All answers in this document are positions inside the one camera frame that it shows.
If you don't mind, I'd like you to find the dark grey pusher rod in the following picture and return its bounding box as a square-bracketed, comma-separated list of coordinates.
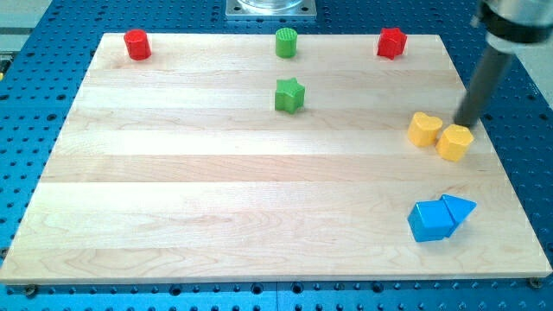
[453, 45, 513, 128]

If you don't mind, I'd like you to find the yellow hexagon block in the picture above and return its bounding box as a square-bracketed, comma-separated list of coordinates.
[435, 124, 474, 162]

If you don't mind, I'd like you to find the green star block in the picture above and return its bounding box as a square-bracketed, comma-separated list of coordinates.
[274, 78, 305, 114]

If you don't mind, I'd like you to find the yellow heart block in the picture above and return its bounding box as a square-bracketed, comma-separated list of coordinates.
[408, 111, 443, 147]

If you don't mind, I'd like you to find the blue triangle block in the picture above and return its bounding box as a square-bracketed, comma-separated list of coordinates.
[440, 194, 477, 238]

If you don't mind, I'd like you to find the blue cube block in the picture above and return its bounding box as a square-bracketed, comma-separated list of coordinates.
[407, 200, 454, 242]

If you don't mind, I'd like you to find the green cylinder block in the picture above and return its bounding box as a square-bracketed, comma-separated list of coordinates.
[275, 28, 298, 58]

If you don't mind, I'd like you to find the light wooden board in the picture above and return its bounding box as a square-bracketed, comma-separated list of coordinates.
[1, 33, 551, 284]

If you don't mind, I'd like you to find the red cylinder block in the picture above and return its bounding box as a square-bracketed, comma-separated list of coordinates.
[124, 29, 151, 60]

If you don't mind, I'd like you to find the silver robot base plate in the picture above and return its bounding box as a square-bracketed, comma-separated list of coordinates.
[225, 0, 317, 20]

